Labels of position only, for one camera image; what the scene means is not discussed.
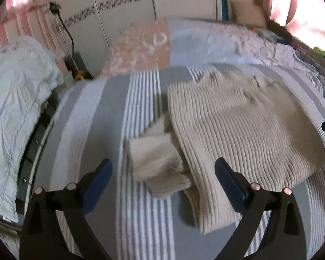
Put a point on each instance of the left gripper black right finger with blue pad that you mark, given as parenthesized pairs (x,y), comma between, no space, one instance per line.
(284,236)

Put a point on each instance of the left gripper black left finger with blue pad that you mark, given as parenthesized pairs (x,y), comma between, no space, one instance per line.
(41,235)

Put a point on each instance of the beige ribbed knit sweater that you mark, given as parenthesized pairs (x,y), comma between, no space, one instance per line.
(255,123)

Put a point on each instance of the pink curtain right window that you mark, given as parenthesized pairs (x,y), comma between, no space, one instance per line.
(303,19)

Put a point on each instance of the pink curtain window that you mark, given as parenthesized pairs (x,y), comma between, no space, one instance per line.
(303,19)
(27,18)

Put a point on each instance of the grey white striped blanket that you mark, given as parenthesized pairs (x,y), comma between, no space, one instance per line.
(92,123)

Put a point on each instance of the wooden shelf unit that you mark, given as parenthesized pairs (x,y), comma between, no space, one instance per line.
(246,12)

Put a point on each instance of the pale crumpled duvet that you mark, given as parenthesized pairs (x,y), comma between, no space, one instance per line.
(28,76)

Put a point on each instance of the pink curtain left window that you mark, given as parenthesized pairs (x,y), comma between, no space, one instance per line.
(27,18)

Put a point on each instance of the white wardrobe with patterned band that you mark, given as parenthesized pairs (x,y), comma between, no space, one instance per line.
(94,24)

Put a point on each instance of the white metal bed rail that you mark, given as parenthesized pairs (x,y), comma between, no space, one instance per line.
(40,145)

